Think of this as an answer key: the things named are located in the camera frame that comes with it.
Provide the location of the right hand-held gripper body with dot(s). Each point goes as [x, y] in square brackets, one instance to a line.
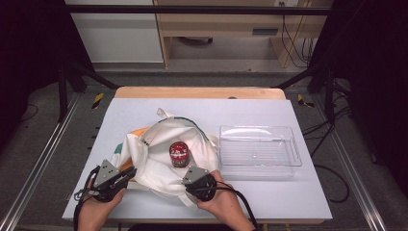
[195, 175]

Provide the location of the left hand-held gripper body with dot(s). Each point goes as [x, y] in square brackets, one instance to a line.
[106, 174]

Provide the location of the white printed tote bag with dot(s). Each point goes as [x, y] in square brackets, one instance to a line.
[154, 166]

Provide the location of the red-lidded can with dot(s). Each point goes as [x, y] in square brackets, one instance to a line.
[179, 154]

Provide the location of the clear plastic tray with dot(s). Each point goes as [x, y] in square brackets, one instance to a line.
[260, 150]

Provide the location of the person's left hand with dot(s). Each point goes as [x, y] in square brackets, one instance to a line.
[96, 211]

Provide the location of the person's right hand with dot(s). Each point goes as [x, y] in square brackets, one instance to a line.
[227, 205]

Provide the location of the black metal stand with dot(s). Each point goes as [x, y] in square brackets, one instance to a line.
[328, 93]
[63, 93]

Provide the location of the white cabinet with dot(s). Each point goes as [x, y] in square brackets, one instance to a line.
[118, 35]

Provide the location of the black curtain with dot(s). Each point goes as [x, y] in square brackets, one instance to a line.
[378, 64]
[29, 48]

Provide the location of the wooden desk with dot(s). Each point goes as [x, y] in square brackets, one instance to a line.
[221, 24]

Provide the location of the aluminium floor rail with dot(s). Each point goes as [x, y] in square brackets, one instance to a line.
[352, 173]
[41, 163]

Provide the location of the black horizontal frame bar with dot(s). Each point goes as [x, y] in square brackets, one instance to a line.
[192, 10]

